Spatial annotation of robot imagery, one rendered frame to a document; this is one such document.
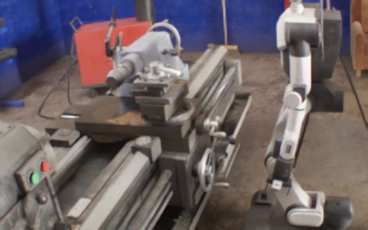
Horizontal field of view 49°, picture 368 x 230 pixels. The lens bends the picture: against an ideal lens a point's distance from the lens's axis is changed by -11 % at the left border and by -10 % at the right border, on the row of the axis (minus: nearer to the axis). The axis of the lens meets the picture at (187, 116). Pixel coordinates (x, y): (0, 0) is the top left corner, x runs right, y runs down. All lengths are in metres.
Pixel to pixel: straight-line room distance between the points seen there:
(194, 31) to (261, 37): 0.93
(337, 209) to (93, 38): 3.30
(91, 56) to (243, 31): 2.14
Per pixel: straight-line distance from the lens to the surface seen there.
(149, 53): 2.33
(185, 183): 2.02
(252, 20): 5.82
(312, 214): 2.35
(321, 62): 1.94
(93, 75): 4.90
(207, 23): 5.97
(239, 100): 3.45
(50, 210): 1.25
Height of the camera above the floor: 1.79
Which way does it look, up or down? 25 degrees down
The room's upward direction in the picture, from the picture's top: 6 degrees counter-clockwise
